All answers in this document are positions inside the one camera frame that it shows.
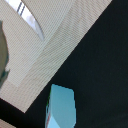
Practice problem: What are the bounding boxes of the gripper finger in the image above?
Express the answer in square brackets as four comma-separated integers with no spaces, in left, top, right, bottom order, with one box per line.
[0,21,9,88]

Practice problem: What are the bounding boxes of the light blue milk carton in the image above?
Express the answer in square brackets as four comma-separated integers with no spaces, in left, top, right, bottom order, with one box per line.
[45,84,76,128]

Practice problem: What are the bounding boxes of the pink serving board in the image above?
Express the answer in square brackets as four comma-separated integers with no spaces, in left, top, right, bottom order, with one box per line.
[0,119,16,128]

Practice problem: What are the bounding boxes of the woven beige placemat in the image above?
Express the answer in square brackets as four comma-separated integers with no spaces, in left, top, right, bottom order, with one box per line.
[0,0,114,113]

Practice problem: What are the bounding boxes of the beige round plate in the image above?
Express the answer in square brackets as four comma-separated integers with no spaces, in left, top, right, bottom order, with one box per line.
[5,0,44,40]

